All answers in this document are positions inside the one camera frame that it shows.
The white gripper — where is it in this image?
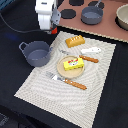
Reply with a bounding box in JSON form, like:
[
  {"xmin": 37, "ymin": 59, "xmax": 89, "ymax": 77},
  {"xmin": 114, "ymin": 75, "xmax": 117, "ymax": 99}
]
[{"xmin": 35, "ymin": 0, "xmax": 61, "ymax": 31}]

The orange toy bread loaf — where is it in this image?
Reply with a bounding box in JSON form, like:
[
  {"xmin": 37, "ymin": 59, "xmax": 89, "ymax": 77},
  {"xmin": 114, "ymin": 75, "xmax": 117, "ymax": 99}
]
[{"xmin": 65, "ymin": 35, "xmax": 85, "ymax": 48}]

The yellow toy butter box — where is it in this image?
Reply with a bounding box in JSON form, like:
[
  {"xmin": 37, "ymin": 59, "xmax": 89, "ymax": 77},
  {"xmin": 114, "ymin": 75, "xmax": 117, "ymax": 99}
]
[{"xmin": 63, "ymin": 58, "xmax": 84, "ymax": 70}]

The white toy spatula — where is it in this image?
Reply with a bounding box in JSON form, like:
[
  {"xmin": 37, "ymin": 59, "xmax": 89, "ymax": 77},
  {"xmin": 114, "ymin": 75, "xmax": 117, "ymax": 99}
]
[{"xmin": 81, "ymin": 47, "xmax": 101, "ymax": 55}]

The red toy tomato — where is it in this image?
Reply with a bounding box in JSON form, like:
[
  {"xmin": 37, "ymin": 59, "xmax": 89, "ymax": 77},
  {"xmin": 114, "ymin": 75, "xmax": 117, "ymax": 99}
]
[{"xmin": 50, "ymin": 28, "xmax": 57, "ymax": 34}]

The grey saucepan on stove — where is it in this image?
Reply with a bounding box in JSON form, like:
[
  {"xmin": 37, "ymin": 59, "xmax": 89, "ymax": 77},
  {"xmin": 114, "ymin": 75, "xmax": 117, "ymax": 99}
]
[{"xmin": 81, "ymin": 1, "xmax": 103, "ymax": 25}]

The beige round plate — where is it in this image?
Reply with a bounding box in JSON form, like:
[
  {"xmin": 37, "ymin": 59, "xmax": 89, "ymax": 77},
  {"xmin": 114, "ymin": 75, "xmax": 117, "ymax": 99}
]
[{"xmin": 57, "ymin": 55, "xmax": 84, "ymax": 79}]

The beige bowl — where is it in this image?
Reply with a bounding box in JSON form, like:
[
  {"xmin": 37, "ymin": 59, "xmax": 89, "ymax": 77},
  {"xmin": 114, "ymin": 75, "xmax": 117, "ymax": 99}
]
[{"xmin": 116, "ymin": 4, "xmax": 128, "ymax": 30}]

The striped beige placemat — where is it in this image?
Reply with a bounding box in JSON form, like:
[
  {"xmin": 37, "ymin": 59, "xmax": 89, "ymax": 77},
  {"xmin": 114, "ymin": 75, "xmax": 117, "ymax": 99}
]
[{"xmin": 15, "ymin": 32, "xmax": 116, "ymax": 128}]

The grey toy pot with handles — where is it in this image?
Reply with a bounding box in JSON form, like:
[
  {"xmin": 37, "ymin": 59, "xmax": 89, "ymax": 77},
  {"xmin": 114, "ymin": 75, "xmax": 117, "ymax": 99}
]
[{"xmin": 19, "ymin": 41, "xmax": 52, "ymax": 67}]

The knife with wooden handle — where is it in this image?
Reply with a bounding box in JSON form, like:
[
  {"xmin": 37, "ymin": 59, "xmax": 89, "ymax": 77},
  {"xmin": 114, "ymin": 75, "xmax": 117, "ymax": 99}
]
[{"xmin": 59, "ymin": 50, "xmax": 99, "ymax": 63}]

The fork with wooden handle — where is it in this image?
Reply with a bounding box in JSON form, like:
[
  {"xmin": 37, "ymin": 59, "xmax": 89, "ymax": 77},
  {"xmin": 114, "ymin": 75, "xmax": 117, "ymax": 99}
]
[{"xmin": 46, "ymin": 72, "xmax": 87, "ymax": 90}]

